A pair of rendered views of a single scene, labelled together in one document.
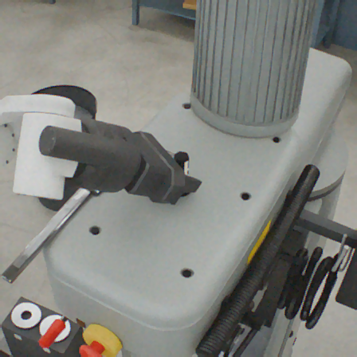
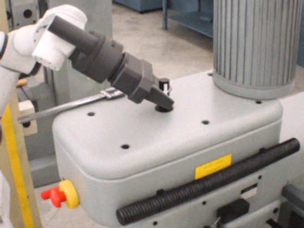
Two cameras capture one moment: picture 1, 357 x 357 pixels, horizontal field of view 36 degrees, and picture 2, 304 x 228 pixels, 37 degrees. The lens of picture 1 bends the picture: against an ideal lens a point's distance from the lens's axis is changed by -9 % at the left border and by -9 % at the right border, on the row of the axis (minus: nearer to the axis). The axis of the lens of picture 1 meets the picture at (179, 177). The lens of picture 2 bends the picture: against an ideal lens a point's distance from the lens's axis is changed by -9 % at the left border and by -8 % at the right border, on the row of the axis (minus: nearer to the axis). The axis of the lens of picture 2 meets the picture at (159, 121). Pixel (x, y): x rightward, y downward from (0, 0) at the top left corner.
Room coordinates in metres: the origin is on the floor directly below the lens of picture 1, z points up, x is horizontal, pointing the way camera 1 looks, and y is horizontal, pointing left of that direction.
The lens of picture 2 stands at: (-0.13, -0.46, 2.34)
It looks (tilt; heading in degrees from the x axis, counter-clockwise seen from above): 29 degrees down; 32
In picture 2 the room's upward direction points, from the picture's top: 1 degrees counter-clockwise
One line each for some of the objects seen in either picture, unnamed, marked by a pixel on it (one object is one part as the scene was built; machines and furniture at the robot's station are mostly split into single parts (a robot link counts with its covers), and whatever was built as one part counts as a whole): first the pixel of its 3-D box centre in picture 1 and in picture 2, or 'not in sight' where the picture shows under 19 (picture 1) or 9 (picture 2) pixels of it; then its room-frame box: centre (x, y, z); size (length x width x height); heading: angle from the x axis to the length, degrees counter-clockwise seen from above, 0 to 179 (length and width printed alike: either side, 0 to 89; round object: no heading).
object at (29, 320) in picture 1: (45, 338); not in sight; (0.83, 0.38, 1.00); 0.22 x 0.12 x 0.20; 70
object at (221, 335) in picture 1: (266, 251); (219, 177); (0.59, -0.15, 1.79); 0.45 x 0.04 x 0.04; 154
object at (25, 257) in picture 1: (55, 224); (70, 105); (0.53, 0.17, 1.89); 0.24 x 0.04 x 0.01; 154
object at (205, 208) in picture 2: not in sight; (181, 185); (0.66, -0.02, 1.68); 0.34 x 0.24 x 0.10; 154
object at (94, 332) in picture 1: (102, 340); (68, 194); (0.42, 0.10, 1.76); 0.06 x 0.02 x 0.06; 64
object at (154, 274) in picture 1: (182, 217); (170, 140); (0.64, -0.01, 1.81); 0.47 x 0.26 x 0.16; 154
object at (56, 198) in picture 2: (93, 351); (58, 197); (0.40, 0.11, 1.76); 0.04 x 0.03 x 0.04; 64
